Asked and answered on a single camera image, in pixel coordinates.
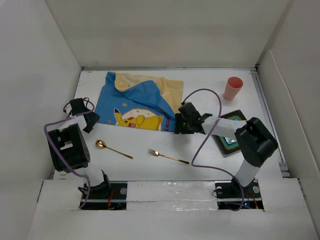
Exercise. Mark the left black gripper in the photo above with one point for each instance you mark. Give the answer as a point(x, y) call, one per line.
point(93, 119)

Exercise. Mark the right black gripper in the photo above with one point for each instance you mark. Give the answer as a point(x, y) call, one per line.
point(179, 128)

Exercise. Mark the green square ceramic plate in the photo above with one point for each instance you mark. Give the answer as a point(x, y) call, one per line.
point(227, 145)

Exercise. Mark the blue yellow Pikachu cloth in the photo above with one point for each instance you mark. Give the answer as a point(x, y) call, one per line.
point(139, 101)

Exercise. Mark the pink plastic cup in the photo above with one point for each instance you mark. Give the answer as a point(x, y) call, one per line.
point(233, 86)

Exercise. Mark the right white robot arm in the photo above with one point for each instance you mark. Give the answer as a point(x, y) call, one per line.
point(255, 141)

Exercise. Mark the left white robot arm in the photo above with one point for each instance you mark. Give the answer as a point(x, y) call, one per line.
point(68, 148)

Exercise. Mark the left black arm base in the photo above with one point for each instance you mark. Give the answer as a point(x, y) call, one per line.
point(108, 195)

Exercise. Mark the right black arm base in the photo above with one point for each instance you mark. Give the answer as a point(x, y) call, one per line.
point(229, 196)

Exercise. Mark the gold spoon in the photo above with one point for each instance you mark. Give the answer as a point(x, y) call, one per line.
point(102, 145)

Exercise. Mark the gold fork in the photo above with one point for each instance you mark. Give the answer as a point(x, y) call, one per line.
point(157, 154)

